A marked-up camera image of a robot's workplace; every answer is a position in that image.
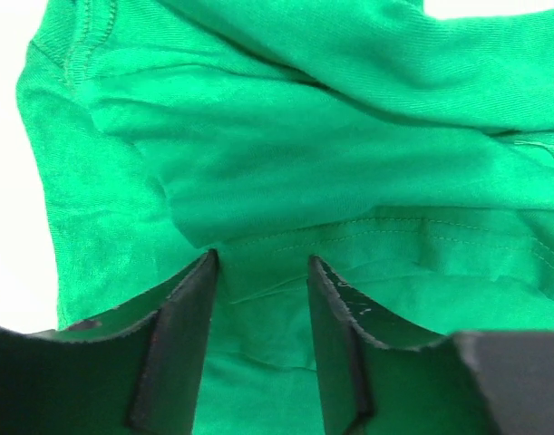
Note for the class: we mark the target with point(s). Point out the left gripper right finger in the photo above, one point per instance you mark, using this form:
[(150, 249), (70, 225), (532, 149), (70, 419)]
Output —
[(381, 374)]

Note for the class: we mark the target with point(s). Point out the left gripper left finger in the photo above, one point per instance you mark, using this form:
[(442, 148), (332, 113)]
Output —
[(134, 369)]

